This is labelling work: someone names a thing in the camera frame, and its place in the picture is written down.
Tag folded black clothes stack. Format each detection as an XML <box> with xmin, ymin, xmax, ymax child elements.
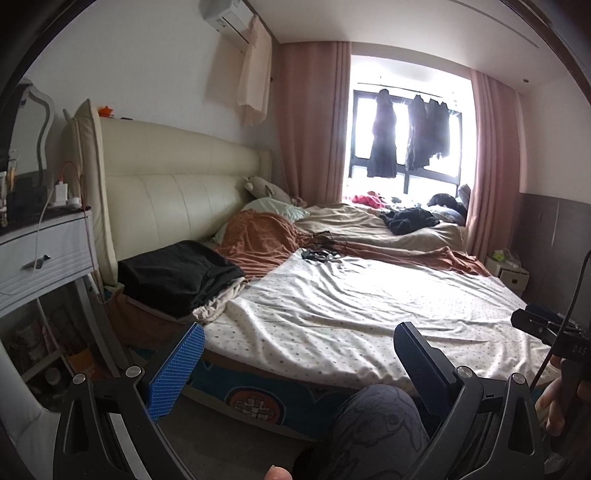
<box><xmin>134</xmin><ymin>277</ymin><xmax>245</xmax><ymax>320</ymax></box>

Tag black cable bundle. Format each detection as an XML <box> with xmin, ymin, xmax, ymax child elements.
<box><xmin>300</xmin><ymin>231</ymin><xmax>352</xmax><ymax>265</ymax></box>

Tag long dark hanging garment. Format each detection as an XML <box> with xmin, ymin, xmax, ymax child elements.
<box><xmin>367</xmin><ymin>89</ymin><xmax>399</xmax><ymax>178</ymax></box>

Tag pink curtain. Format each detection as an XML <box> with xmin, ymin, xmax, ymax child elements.
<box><xmin>272</xmin><ymin>41</ymin><xmax>354</xmax><ymax>208</ymax></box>
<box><xmin>464</xmin><ymin>69</ymin><xmax>520</xmax><ymax>259</ymax></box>

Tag black jacket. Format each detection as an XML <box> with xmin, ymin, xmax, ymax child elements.
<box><xmin>117</xmin><ymin>240</ymin><xmax>247</xmax><ymax>301</ymax></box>

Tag blue printed bed base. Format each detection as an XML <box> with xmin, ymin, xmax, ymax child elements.
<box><xmin>104</xmin><ymin>286</ymin><xmax>352</xmax><ymax>439</ymax></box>

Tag red cloth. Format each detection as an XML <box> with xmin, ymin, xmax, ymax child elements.
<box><xmin>352</xmin><ymin>191</ymin><xmax>391</xmax><ymax>210</ymax></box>

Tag beige plush toy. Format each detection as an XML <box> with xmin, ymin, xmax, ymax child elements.
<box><xmin>244</xmin><ymin>175</ymin><xmax>291</xmax><ymax>204</ymax></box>

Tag white framed mirror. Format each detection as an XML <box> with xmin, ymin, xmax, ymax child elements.
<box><xmin>7</xmin><ymin>76</ymin><xmax>56</xmax><ymax>185</ymax></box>

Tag person's right hand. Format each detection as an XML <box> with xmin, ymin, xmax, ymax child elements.
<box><xmin>538</xmin><ymin>366</ymin><xmax>574</xmax><ymax>438</ymax></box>

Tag grey brown cabinet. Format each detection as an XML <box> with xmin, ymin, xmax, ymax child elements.
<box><xmin>517</xmin><ymin>191</ymin><xmax>591</xmax><ymax>308</ymax></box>

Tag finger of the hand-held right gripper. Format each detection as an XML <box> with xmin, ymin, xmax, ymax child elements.
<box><xmin>526</xmin><ymin>302</ymin><xmax>580</xmax><ymax>330</ymax></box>
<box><xmin>511</xmin><ymin>308</ymin><xmax>561</xmax><ymax>346</ymax></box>

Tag window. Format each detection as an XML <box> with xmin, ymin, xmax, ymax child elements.
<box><xmin>344</xmin><ymin>55</ymin><xmax>474</xmax><ymax>204</ymax></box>

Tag white charger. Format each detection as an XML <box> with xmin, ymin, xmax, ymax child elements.
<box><xmin>50</xmin><ymin>182</ymin><xmax>84</xmax><ymax>209</ymax></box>

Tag black box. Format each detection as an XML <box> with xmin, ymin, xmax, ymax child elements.
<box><xmin>6</xmin><ymin>178</ymin><xmax>52</xmax><ymax>222</ymax></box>

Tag white nightstand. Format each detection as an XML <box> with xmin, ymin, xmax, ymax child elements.
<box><xmin>485</xmin><ymin>249</ymin><xmax>529</xmax><ymax>296</ymax></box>

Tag black clothes heap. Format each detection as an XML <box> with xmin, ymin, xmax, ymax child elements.
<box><xmin>381</xmin><ymin>207</ymin><xmax>441</xmax><ymax>236</ymax></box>

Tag cream leather headboard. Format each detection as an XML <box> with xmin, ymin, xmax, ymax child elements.
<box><xmin>62</xmin><ymin>98</ymin><xmax>273</xmax><ymax>296</ymax></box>

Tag orange box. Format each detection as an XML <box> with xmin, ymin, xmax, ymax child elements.
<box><xmin>69</xmin><ymin>348</ymin><xmax>100</xmax><ymax>374</ymax></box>

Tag beige duvet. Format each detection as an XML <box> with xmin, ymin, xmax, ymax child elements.
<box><xmin>293</xmin><ymin>203</ymin><xmax>467</xmax><ymax>252</ymax></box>

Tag white dotted bed sheet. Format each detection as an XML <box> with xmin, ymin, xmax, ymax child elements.
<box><xmin>203</xmin><ymin>254</ymin><xmax>559</xmax><ymax>393</ymax></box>

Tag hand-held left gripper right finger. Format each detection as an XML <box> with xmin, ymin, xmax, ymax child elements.
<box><xmin>394</xmin><ymin>321</ymin><xmax>546</xmax><ymax>480</ymax></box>

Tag cream hanging cloth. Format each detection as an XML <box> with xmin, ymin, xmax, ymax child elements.
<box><xmin>205</xmin><ymin>14</ymin><xmax>273</xmax><ymax>127</ymax></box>

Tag dark blue pillow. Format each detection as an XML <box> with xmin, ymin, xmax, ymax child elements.
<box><xmin>429</xmin><ymin>205</ymin><xmax>468</xmax><ymax>227</ymax></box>

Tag white chair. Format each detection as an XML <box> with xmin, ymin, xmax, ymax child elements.
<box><xmin>0</xmin><ymin>369</ymin><xmax>61</xmax><ymax>480</ymax></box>

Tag white air conditioner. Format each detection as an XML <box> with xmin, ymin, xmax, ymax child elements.
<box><xmin>198</xmin><ymin>0</ymin><xmax>259</xmax><ymax>44</ymax></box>

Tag grey patterned pants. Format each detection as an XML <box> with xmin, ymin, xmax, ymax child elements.
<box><xmin>295</xmin><ymin>385</ymin><xmax>432</xmax><ymax>480</ymax></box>

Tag orange brown blanket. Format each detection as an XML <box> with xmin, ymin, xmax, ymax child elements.
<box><xmin>213</xmin><ymin>209</ymin><xmax>492</xmax><ymax>282</ymax></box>

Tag pale green pillow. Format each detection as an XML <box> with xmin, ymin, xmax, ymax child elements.
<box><xmin>240</xmin><ymin>198</ymin><xmax>310</xmax><ymax>222</ymax></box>

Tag cream folded cloth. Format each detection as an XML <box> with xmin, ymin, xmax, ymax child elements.
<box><xmin>191</xmin><ymin>281</ymin><xmax>254</xmax><ymax>324</ymax></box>

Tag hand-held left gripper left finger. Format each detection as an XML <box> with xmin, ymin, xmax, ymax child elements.
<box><xmin>53</xmin><ymin>321</ymin><xmax>207</xmax><ymax>480</ymax></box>

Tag white dressing table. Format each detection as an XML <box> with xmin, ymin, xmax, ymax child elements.
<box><xmin>0</xmin><ymin>203</ymin><xmax>125</xmax><ymax>384</ymax></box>

